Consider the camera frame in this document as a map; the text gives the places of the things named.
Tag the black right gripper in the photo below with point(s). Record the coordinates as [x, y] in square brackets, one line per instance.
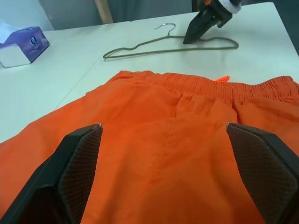
[218, 11]

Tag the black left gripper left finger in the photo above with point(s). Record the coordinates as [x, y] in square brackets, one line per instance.
[58, 177]

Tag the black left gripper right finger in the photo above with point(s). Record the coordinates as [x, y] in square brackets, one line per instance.
[264, 172]

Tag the orange shorts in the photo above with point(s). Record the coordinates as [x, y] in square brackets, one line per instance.
[163, 149]

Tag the purple tissue box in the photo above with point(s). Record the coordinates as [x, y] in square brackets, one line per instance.
[30, 46]

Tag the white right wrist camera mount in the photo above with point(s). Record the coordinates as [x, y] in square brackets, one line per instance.
[231, 5]

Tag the light wooden post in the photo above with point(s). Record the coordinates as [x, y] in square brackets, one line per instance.
[104, 10]

